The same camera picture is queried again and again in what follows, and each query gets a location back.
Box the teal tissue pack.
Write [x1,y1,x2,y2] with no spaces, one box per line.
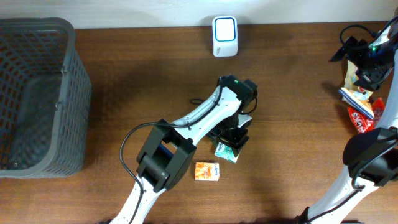
[211,138,239,164]

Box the yellow wet wipes pack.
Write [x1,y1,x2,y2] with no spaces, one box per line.
[339,60,374,120]

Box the orange tissue pack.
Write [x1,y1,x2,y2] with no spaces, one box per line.
[195,162,220,181]

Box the red snack bag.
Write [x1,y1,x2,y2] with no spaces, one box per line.
[347,98,385,133]

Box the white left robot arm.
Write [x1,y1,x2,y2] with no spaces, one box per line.
[110,75,257,223]

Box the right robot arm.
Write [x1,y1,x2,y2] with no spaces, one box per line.
[294,16,397,223]

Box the white barcode scanner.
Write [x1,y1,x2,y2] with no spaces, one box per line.
[211,16,239,57]

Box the grey plastic mesh basket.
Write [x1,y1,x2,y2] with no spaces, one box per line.
[1,17,92,179]

